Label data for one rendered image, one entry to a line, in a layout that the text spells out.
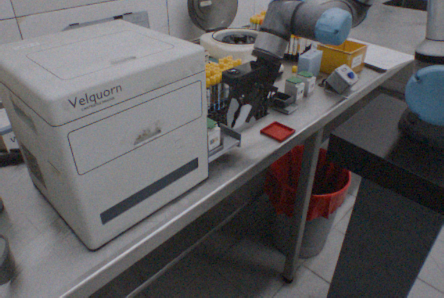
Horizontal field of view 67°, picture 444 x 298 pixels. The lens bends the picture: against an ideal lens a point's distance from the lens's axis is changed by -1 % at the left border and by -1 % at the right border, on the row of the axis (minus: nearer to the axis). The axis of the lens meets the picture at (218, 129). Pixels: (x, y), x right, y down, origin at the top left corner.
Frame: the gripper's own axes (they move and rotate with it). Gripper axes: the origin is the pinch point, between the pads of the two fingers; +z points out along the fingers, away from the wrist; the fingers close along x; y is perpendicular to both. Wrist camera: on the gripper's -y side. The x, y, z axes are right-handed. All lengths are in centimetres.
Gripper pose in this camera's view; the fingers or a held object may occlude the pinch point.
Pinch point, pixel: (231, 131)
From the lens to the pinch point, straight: 82.4
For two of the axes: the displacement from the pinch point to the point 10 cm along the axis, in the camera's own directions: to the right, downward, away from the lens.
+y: 6.1, 0.9, 7.9
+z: -3.5, 9.2, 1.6
